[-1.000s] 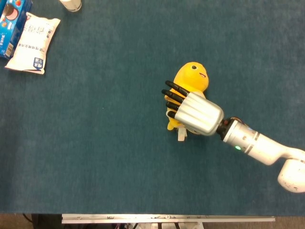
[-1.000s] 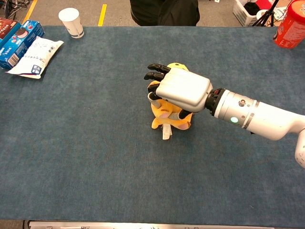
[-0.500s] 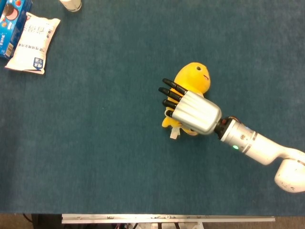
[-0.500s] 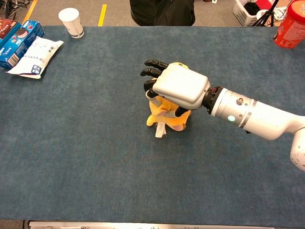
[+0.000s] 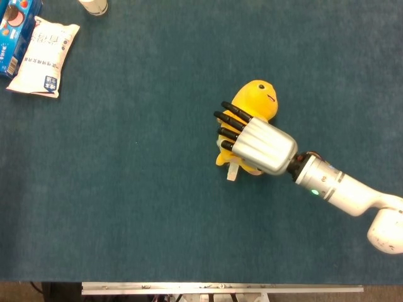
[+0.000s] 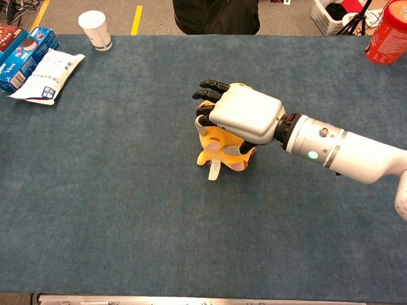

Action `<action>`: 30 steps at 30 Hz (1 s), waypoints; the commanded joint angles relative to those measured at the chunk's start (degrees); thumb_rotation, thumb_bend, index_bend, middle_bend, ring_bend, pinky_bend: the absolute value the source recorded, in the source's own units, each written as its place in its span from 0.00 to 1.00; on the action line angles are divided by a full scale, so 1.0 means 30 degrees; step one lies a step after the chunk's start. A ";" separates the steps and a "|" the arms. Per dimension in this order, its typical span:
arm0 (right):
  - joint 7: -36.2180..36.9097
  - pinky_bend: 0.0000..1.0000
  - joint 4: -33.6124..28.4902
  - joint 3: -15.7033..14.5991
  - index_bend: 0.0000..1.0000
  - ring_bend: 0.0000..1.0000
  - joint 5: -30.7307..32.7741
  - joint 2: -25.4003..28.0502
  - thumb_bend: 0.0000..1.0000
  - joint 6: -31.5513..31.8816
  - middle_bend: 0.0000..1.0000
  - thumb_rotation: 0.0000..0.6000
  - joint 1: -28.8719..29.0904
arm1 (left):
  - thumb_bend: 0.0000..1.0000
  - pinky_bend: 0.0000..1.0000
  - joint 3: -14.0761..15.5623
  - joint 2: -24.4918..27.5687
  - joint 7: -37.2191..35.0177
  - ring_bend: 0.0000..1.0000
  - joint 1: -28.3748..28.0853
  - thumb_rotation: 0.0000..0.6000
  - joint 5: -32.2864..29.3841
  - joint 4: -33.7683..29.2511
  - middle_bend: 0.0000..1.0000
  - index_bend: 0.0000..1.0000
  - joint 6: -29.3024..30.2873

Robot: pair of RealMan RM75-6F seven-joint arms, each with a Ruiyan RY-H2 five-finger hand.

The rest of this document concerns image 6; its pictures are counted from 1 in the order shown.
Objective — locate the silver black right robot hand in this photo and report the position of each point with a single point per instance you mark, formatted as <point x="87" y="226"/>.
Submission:
<point x="248" y="114"/>

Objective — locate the yellow plush duck toy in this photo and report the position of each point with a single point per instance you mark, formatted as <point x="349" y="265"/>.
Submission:
<point x="219" y="149"/>

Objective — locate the person in black clothes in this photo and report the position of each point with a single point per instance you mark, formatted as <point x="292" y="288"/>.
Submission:
<point x="216" y="16"/>

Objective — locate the white plastic basket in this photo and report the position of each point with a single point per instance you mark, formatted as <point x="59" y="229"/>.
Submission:
<point x="329" y="16"/>

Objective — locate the blue felt table mat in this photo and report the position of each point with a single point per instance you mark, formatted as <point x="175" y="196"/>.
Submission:
<point x="127" y="190"/>

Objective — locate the black tripod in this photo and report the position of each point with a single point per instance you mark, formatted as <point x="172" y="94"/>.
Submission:
<point x="357" y="17"/>

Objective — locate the red cylindrical can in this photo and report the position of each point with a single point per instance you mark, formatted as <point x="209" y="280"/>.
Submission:
<point x="388" y="35"/>

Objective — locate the white paper cup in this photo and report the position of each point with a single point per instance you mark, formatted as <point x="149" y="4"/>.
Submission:
<point x="95" y="30"/>

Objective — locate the white snack bag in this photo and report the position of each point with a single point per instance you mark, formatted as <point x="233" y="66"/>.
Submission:
<point x="47" y="76"/>

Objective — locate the blue cookie box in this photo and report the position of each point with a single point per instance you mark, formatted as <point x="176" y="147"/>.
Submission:
<point x="25" y="57"/>

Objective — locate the dark red snack box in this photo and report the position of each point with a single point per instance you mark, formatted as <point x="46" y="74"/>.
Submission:
<point x="9" y="36"/>

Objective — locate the aluminium frame rail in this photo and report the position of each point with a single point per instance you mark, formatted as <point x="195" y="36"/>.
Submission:
<point x="190" y="300"/>

